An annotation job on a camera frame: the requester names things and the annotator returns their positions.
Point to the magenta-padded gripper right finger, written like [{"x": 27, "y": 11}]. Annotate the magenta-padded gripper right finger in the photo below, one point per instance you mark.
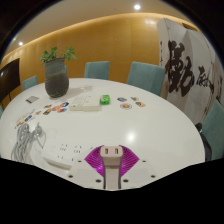
[{"x": 129, "y": 160}]

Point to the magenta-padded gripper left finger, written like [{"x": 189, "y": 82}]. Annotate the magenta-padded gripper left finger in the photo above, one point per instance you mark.
[{"x": 95, "y": 160}]

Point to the small white charger block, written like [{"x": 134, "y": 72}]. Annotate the small white charger block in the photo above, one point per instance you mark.
[{"x": 112, "y": 160}]

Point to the white power strip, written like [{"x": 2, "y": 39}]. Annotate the white power strip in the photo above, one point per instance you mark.
[{"x": 63, "y": 151}]

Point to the colourful round sticker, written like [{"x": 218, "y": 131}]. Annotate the colourful round sticker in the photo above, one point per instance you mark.
[
  {"x": 126, "y": 106},
  {"x": 140, "y": 104},
  {"x": 122, "y": 99},
  {"x": 47, "y": 111},
  {"x": 55, "y": 108},
  {"x": 134, "y": 98},
  {"x": 64, "y": 104}
]

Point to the flat white box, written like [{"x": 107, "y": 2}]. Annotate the flat white box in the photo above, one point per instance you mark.
[{"x": 85, "y": 103}]

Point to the small green object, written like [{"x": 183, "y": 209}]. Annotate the small green object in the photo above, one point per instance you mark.
[{"x": 105, "y": 99}]

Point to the black bag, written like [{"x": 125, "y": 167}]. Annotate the black bag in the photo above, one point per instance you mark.
[{"x": 205, "y": 143}]

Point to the colourful sticker sheet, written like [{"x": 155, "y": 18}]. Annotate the colourful sticker sheet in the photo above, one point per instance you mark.
[{"x": 25, "y": 119}]

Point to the potted plant in dark pot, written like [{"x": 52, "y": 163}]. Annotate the potted plant in dark pot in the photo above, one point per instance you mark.
[{"x": 56, "y": 81}]

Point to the white calligraphy folding screen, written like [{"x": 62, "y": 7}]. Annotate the white calligraphy folding screen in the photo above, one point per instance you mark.
[{"x": 186, "y": 66}]

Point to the recessed ceiling lights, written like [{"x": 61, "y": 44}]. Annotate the recessed ceiling lights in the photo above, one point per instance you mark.
[{"x": 137, "y": 6}]

